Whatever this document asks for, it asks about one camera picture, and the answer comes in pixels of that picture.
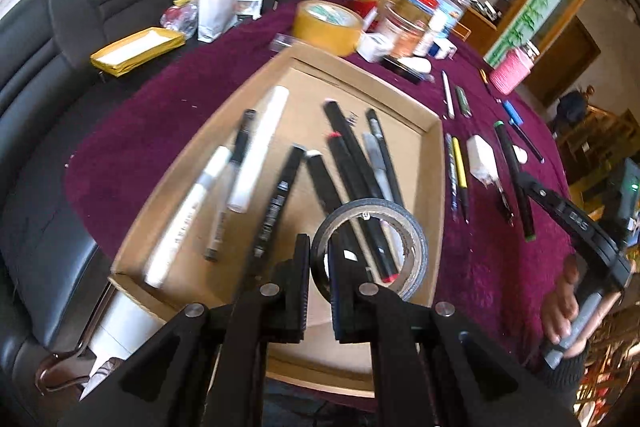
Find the yellow padded envelope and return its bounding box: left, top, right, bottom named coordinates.
left=89, top=26, right=186, bottom=78

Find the small white box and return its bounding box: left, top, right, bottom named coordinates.
left=357, top=32, right=391, bottom=62

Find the yellow pen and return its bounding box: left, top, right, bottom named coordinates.
left=451, top=136, right=470, bottom=224

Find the white charger adapter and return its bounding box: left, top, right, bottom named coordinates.
left=467, top=134, right=500, bottom=186

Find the person's right hand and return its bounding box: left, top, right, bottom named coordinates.
left=542, top=253, right=589, bottom=348

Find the white paper bag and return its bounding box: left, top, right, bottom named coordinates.
left=195, top=0, right=239, bottom=44

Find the white plastic bottle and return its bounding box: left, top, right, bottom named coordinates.
left=424, top=7, right=451, bottom=58

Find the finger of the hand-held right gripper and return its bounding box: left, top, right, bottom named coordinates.
left=519, top=172, right=617, bottom=254

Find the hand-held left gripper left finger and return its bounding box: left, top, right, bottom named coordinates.
left=57, top=234, right=311, bottom=427

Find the grey and black pen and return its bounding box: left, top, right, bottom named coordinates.
left=203, top=108, right=258, bottom=263

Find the black marker with white print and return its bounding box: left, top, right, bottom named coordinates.
left=248, top=144, right=307, bottom=281

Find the flat black box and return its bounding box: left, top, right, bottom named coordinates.
left=382, top=55, right=432, bottom=84

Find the plain white marker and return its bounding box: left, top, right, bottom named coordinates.
left=227, top=85, right=291, bottom=214

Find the glass jar with orange label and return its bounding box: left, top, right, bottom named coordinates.
left=379, top=0, right=427, bottom=58

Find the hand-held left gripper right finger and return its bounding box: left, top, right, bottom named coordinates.
left=329, top=237, right=577, bottom=427

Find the black marker with red cap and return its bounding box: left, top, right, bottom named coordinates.
left=326, top=132, right=401, bottom=284

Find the black marker with white end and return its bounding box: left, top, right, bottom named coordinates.
left=304, top=149, right=352, bottom=219

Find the long black pen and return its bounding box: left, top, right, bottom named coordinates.
left=509, top=119, right=545, bottom=164

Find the black tape roll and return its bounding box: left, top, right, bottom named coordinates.
left=310, top=198, right=430, bottom=303

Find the tan packing tape roll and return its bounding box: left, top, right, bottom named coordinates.
left=292, top=0, right=365, bottom=57

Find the purple velvet tablecloth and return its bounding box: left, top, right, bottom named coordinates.
left=62, top=0, right=587, bottom=414

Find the white stylus pen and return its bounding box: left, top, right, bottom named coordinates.
left=440, top=70, right=455, bottom=120

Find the cardboard tray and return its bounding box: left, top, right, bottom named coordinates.
left=108, top=42, right=446, bottom=394

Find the black leather sofa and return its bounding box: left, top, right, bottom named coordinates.
left=0, top=0, right=239, bottom=400

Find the white marker with grey band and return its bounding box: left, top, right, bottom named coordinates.
left=144, top=146, right=234, bottom=289

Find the blue pen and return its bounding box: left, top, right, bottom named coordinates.
left=444, top=134, right=460, bottom=221
left=502, top=100, right=524, bottom=126

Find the black marker with green tip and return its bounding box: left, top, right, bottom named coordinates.
left=493, top=120, right=537, bottom=242

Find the brown wooden door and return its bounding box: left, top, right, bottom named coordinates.
left=522, top=16, right=602, bottom=108

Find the person's right forearm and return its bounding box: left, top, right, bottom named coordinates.
left=537, top=341, right=589, bottom=414

